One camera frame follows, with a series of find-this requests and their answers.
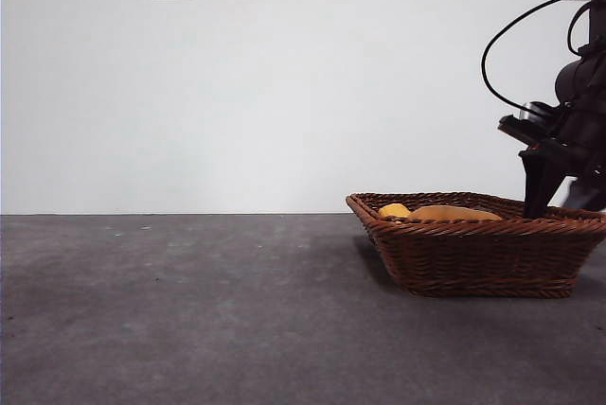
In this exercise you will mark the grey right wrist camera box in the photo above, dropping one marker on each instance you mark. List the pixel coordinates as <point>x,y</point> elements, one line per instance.
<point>521,128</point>

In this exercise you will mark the brown potato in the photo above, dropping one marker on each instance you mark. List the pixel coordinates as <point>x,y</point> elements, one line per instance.
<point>454,213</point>

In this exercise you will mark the brown wicker basket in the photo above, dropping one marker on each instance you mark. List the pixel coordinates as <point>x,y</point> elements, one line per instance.
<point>473,258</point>

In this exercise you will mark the yellow corn cob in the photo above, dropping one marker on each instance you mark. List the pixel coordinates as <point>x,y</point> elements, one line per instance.
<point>394,211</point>

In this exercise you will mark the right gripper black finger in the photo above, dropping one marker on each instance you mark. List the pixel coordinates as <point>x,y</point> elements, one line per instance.
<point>587,197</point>
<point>540,182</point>

